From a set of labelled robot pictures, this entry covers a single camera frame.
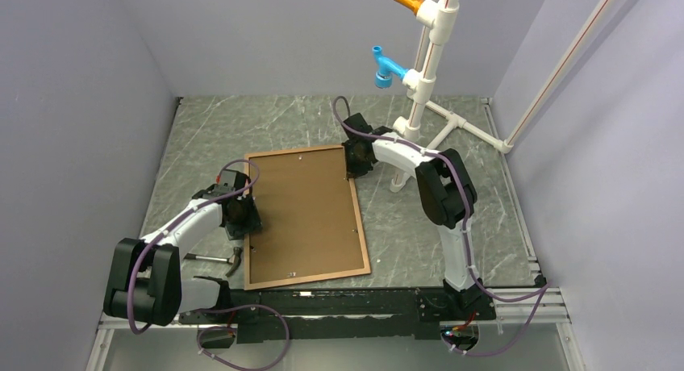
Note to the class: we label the brown cardboard backing board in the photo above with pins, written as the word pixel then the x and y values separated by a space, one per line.
pixel 304 213

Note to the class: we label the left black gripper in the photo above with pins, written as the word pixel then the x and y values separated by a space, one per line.
pixel 252 223

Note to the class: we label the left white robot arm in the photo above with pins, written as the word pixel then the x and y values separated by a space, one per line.
pixel 144 284

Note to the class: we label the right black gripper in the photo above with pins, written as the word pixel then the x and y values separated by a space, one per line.
pixel 351 170

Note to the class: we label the brown wooden picture frame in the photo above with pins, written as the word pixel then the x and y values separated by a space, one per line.
pixel 304 280

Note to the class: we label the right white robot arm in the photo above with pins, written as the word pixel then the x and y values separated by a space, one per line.
pixel 446 193

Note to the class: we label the blue pipe fitting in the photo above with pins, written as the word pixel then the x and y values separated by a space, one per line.
pixel 386 69

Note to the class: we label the small claw hammer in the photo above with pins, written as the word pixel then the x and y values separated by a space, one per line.
pixel 232 262

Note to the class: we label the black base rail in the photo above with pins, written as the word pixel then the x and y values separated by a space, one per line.
pixel 416 312

